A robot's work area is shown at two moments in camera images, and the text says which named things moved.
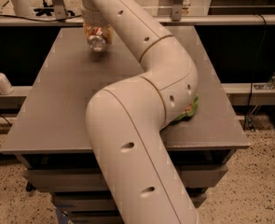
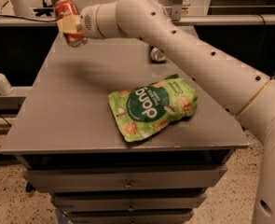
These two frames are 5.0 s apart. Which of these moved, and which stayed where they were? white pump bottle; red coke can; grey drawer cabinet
Moved: red coke can
Stayed: grey drawer cabinet; white pump bottle
